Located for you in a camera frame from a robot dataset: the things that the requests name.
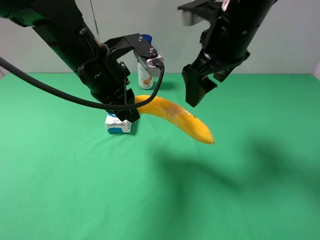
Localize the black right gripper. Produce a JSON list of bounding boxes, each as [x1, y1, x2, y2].
[[182, 9, 263, 107]]

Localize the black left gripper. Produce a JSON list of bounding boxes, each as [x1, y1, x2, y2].
[[78, 47, 141, 124]]

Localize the yellow banana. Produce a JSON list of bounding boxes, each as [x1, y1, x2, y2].
[[137, 96, 215, 145]]

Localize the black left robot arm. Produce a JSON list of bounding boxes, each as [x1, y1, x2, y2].
[[0, 0, 135, 105]]

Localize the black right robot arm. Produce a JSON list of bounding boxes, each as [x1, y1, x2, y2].
[[177, 0, 275, 107]]

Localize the white blue milk carton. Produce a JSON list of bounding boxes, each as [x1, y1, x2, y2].
[[105, 113, 132, 134]]

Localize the blue white yogurt bottle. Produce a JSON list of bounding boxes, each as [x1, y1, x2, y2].
[[137, 33, 154, 91]]

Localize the green tablecloth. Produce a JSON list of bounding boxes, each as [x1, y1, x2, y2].
[[0, 74, 320, 240]]

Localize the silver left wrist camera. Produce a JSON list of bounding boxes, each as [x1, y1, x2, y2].
[[103, 32, 165, 78]]

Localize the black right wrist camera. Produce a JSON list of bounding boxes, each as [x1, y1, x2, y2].
[[177, 0, 223, 26]]

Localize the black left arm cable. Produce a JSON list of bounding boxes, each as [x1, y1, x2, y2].
[[0, 56, 166, 111]]

